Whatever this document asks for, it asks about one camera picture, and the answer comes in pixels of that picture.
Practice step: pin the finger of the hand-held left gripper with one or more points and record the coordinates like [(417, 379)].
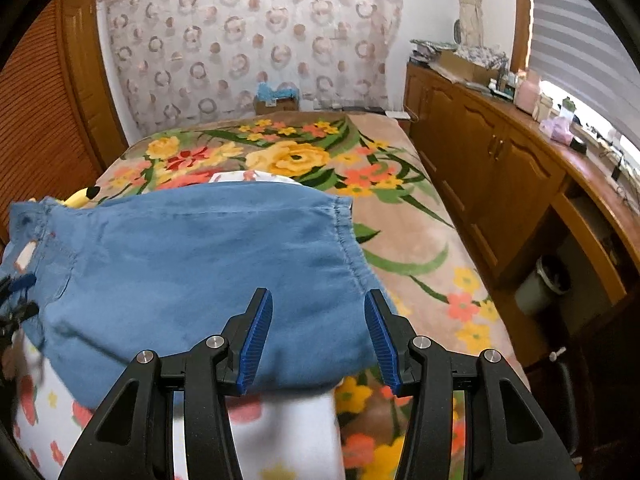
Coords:
[(14, 312)]

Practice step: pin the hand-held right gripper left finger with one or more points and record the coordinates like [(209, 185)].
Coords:
[(257, 340)]

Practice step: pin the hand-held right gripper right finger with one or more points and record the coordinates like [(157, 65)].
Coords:
[(382, 345)]

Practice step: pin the light blue pants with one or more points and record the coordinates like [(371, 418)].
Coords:
[(200, 260)]

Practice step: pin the white floral bed sheet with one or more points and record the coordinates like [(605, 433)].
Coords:
[(290, 435)]

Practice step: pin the yellow plush toy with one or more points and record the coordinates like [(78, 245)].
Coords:
[(80, 199)]

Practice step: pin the brown floral blanket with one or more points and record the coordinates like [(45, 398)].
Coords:
[(400, 210)]

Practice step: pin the grey trash bin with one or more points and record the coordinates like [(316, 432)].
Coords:
[(537, 290)]

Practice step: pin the wooden louvered wardrobe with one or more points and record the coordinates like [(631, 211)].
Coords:
[(35, 125)]

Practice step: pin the wooden cabinet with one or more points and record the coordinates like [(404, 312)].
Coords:
[(500, 170)]

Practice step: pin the small cardboard box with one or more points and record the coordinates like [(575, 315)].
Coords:
[(275, 106)]

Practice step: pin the wooden panel door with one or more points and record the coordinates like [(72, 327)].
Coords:
[(92, 70)]

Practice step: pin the purple plastic bag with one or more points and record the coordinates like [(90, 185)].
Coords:
[(557, 130)]

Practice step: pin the pink container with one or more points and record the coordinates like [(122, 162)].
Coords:
[(527, 92)]

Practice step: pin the circle patterned curtain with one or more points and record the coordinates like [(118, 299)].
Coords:
[(225, 35)]

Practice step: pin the patterned cloth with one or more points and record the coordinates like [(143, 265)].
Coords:
[(475, 52)]

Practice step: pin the striped window blind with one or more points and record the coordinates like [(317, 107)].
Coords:
[(575, 35)]

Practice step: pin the wooden window frame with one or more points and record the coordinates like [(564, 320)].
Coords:
[(521, 15)]

